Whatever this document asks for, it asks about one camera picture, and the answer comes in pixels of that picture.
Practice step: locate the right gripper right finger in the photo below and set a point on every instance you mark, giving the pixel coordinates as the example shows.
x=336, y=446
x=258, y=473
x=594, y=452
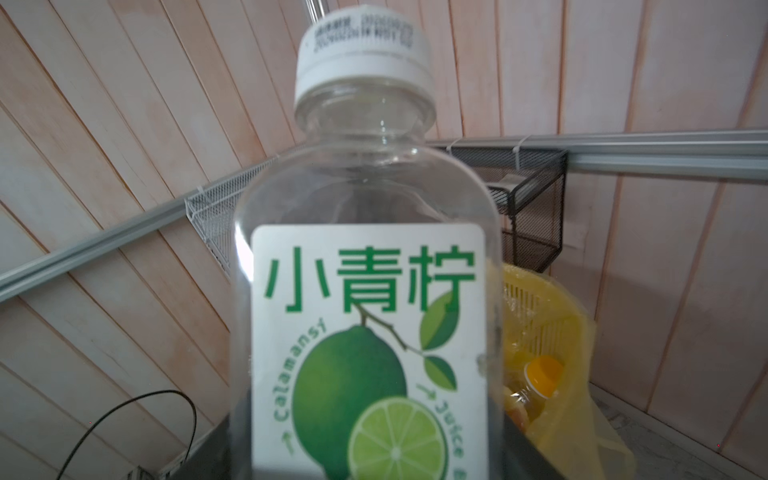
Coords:
x=521, y=459

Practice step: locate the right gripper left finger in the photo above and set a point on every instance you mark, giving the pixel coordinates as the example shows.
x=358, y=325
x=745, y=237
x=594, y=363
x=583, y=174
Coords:
x=211, y=460

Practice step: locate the yellow label tea bottle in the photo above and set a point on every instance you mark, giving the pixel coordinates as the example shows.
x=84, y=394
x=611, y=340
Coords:
x=528, y=388

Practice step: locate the lime label bottle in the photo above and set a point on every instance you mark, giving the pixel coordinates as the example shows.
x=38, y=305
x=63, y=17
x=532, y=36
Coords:
x=367, y=272

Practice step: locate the yellow ribbed waste bin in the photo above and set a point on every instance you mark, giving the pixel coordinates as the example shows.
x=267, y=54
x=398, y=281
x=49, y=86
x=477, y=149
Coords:
x=543, y=318

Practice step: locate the yellow plastic bin liner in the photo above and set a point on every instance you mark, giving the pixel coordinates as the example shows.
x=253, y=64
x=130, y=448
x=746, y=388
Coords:
x=603, y=455

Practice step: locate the white wire mesh shelf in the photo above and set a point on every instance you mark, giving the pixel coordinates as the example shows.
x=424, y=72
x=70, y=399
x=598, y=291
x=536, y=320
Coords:
x=210, y=210

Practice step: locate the black wire mesh basket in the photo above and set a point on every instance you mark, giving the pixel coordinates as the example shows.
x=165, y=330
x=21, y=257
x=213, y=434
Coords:
x=528, y=188

